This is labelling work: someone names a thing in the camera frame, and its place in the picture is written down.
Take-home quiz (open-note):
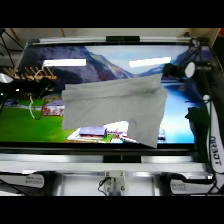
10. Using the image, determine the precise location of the black cable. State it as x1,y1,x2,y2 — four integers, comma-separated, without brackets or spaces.
97,177,112,197

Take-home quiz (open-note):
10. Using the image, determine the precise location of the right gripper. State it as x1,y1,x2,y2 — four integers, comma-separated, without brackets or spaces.
162,62,187,79

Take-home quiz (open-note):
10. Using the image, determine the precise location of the grey T-shirt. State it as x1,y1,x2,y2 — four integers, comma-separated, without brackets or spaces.
60,73,169,149

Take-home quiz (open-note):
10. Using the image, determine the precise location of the silver frame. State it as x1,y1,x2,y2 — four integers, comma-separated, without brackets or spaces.
0,152,224,197

